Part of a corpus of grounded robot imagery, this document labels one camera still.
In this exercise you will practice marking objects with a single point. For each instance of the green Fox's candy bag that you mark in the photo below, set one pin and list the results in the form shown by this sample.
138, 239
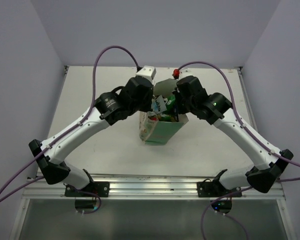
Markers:
169, 114

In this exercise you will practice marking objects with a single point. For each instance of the orange candy bag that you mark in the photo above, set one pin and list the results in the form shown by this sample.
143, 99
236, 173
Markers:
156, 117

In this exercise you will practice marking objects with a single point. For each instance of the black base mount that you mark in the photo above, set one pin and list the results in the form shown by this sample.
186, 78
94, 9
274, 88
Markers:
99, 188
211, 189

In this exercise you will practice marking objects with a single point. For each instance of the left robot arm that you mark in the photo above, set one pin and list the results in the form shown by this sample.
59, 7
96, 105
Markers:
107, 109

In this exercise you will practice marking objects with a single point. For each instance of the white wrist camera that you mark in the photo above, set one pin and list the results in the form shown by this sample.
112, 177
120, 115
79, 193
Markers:
148, 72
179, 74

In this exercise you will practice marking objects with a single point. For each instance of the small grey snack packet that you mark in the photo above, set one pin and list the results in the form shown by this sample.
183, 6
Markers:
158, 105

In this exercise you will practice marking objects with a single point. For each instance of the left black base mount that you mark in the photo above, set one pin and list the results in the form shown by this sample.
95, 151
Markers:
99, 188

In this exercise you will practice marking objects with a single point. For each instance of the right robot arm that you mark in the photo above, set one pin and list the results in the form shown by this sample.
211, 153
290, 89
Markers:
218, 111

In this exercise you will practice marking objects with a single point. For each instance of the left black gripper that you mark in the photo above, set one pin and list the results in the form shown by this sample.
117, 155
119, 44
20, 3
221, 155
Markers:
147, 107

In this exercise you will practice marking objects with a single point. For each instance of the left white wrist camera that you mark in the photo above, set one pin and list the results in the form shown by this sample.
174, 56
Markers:
148, 72

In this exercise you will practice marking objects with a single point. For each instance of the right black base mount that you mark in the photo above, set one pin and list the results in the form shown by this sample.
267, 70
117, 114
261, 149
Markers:
211, 189

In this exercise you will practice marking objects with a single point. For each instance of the blue snack bag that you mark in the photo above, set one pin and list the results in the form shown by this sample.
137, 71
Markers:
175, 113

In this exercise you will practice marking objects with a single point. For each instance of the aluminium mounting rail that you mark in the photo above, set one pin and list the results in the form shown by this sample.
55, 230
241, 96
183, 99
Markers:
127, 187

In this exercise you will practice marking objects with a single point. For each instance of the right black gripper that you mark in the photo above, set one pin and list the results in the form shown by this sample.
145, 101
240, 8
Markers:
178, 95

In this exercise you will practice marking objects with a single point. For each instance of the green paper bag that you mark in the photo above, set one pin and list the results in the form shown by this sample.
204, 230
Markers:
158, 133

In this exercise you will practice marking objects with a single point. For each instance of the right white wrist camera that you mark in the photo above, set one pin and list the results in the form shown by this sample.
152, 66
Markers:
179, 74

